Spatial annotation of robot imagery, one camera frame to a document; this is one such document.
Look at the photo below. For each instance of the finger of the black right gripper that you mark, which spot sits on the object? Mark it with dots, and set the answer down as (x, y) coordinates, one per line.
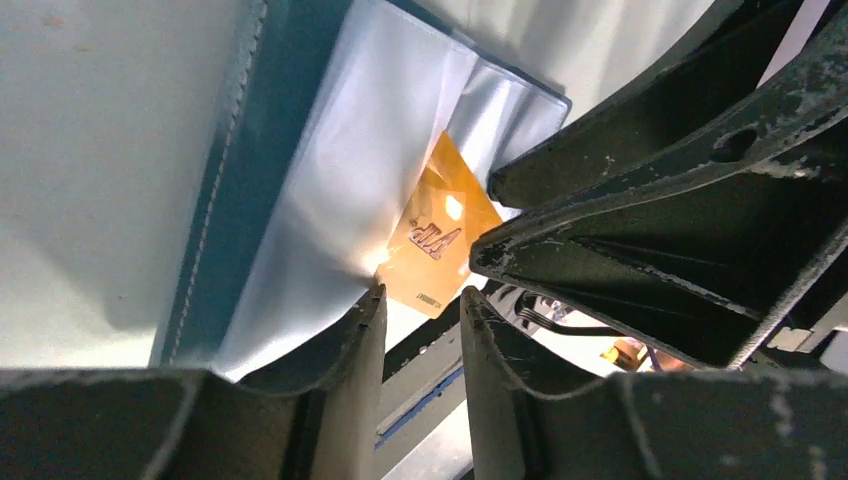
(704, 248)
(636, 112)

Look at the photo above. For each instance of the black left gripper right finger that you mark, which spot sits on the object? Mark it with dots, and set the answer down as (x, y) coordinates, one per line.
(534, 415)

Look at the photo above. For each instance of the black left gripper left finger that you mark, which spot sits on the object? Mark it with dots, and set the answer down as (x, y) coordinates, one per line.
(312, 414)

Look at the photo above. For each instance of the gold VIP card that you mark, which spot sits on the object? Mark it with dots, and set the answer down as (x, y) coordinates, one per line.
(428, 253)

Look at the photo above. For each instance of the blue leather card holder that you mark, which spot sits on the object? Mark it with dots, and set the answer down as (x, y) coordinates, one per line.
(327, 117)

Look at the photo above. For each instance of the aluminium front frame rail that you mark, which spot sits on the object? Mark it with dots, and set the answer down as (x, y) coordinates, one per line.
(421, 385)

